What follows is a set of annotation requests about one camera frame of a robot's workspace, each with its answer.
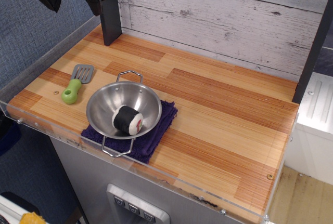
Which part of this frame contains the stainless steel bowl with handles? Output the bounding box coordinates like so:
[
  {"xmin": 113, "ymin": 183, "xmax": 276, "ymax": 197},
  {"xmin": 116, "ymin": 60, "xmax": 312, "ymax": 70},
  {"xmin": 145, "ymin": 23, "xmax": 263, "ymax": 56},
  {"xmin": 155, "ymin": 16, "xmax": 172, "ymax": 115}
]
[{"xmin": 86, "ymin": 70, "xmax": 162, "ymax": 157}]

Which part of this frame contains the plush sushi roll toy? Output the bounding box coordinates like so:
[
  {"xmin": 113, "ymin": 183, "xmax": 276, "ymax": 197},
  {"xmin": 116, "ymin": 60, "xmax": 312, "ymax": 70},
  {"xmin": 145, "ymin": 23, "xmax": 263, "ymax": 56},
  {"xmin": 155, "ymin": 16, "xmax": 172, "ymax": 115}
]
[{"xmin": 112, "ymin": 105, "xmax": 144, "ymax": 136}]

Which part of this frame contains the dark blue towel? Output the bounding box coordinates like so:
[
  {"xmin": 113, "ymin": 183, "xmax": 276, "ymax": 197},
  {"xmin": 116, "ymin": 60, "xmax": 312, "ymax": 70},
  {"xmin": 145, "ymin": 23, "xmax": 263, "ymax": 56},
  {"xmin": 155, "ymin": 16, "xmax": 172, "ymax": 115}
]
[{"xmin": 81, "ymin": 100, "xmax": 178, "ymax": 164}]

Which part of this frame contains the silver dispenser button panel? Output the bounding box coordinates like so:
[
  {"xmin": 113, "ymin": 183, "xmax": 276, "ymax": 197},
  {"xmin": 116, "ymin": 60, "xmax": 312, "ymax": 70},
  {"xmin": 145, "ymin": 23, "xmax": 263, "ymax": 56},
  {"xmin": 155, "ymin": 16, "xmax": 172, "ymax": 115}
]
[{"xmin": 106, "ymin": 183, "xmax": 171, "ymax": 223}]

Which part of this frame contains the dark grey right post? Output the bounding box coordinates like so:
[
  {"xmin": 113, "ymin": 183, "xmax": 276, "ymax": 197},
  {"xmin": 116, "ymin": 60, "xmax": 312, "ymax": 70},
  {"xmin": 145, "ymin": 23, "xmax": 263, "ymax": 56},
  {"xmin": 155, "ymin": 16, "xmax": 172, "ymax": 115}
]
[{"xmin": 292, "ymin": 0, "xmax": 332, "ymax": 103}]

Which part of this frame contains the clear acrylic guard rail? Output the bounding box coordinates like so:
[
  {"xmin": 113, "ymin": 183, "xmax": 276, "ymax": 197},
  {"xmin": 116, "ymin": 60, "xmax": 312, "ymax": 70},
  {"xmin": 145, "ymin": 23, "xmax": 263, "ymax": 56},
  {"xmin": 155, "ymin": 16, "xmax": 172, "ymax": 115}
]
[{"xmin": 1, "ymin": 27, "xmax": 299, "ymax": 223}]

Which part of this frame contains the yellow object at corner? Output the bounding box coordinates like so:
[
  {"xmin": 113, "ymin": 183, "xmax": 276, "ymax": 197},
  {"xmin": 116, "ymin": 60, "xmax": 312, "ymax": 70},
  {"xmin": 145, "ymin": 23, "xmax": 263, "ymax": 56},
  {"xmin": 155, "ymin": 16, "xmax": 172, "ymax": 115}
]
[{"xmin": 19, "ymin": 212, "xmax": 46, "ymax": 224}]

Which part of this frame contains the dark grey left post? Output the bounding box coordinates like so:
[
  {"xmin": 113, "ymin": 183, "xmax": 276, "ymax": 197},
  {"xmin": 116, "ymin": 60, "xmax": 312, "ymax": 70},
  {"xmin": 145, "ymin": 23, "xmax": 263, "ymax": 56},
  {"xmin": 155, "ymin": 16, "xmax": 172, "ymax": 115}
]
[{"xmin": 100, "ymin": 0, "xmax": 122, "ymax": 46}]

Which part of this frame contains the grey toy fridge cabinet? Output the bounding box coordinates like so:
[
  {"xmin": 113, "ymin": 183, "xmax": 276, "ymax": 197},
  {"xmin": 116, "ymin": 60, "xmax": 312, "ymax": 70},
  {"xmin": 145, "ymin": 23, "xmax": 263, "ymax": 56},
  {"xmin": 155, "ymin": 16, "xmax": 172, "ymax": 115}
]
[{"xmin": 51, "ymin": 138, "xmax": 237, "ymax": 223}]

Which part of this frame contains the green handled grey spatula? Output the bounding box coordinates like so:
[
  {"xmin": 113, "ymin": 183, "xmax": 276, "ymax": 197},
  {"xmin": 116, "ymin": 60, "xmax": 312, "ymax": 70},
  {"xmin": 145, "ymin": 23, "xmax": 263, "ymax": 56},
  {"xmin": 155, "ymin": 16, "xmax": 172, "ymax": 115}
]
[{"xmin": 61, "ymin": 64, "xmax": 94, "ymax": 104}]

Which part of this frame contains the dark grey post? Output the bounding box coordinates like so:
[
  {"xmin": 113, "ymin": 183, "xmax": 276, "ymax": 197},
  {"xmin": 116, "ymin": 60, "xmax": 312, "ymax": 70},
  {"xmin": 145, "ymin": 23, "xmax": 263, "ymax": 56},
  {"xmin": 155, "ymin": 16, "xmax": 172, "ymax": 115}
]
[
  {"xmin": 292, "ymin": 0, "xmax": 332, "ymax": 103},
  {"xmin": 100, "ymin": 0, "xmax": 122, "ymax": 46}
]

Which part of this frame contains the white side cabinet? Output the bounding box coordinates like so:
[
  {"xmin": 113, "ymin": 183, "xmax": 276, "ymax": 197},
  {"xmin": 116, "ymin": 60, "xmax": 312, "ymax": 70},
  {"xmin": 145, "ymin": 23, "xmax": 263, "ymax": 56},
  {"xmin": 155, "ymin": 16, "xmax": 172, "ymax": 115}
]
[{"xmin": 284, "ymin": 72, "xmax": 332, "ymax": 184}]

